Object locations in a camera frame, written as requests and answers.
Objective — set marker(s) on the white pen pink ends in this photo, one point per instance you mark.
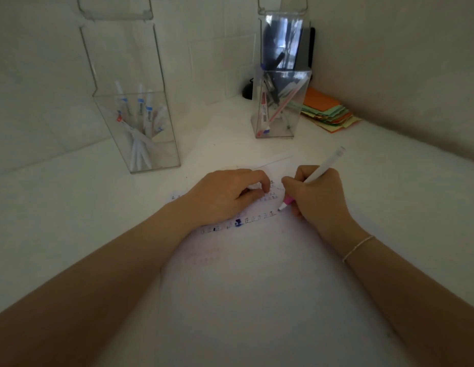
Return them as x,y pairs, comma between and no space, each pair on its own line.
329,160

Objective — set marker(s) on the white paper sheet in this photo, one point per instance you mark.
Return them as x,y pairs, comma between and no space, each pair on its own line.
260,301

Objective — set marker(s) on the person's left forearm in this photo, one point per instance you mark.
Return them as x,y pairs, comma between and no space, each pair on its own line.
76,301

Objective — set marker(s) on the person's right hand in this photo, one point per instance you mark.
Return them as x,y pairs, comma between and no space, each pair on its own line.
325,206

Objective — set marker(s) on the thick white marker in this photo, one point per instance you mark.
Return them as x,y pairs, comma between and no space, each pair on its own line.
264,110

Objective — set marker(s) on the stack of coloured sticky notes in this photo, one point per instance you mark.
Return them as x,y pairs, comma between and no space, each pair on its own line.
317,99

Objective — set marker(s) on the clear acrylic box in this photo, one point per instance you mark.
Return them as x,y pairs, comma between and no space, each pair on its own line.
298,122
122,53

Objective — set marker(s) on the person's left hand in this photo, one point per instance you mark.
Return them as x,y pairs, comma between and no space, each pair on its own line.
221,198

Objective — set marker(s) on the clear pen black grip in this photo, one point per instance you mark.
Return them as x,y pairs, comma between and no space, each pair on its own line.
270,85

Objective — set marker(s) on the black bag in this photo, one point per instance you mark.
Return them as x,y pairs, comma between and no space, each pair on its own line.
247,91

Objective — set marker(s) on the person's right forearm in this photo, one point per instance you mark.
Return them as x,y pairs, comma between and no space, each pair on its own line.
413,313

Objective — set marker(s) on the white pen light blue band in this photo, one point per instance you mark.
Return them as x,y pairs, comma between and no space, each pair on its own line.
140,101

